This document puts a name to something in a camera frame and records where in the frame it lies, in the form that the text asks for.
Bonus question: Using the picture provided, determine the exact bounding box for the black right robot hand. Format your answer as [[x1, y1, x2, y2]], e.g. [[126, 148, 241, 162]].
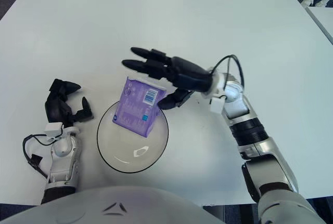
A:
[[122, 47, 214, 110]]

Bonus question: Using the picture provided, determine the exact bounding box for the black table leg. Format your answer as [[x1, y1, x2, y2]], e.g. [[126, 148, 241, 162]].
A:
[[240, 204, 255, 224]]

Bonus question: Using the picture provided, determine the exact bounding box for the purple tissue paper pack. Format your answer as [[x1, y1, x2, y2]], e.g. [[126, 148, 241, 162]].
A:
[[111, 76, 169, 138]]

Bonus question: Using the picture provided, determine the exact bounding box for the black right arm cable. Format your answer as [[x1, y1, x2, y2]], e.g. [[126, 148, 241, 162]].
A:
[[208, 55, 245, 100]]

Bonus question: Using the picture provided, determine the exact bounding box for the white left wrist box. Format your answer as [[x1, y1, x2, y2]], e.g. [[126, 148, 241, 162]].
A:
[[44, 122, 65, 140]]

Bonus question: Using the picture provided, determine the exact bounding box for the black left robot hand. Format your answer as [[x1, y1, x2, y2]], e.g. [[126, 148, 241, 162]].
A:
[[44, 78, 94, 128]]

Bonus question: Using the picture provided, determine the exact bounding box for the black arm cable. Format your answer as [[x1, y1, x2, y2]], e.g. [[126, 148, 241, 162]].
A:
[[22, 134, 53, 179], [208, 55, 245, 100]]

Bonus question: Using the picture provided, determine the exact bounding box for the white side table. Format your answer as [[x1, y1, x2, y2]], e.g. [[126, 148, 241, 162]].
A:
[[304, 5, 333, 47]]

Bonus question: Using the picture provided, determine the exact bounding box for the white plate black rim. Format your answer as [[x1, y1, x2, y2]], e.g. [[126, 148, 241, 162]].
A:
[[96, 100, 169, 174]]

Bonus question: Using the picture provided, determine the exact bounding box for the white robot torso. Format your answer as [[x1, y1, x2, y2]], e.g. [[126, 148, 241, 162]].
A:
[[0, 185, 227, 224]]

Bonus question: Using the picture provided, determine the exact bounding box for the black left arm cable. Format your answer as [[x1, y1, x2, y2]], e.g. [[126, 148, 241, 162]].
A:
[[22, 134, 53, 179]]

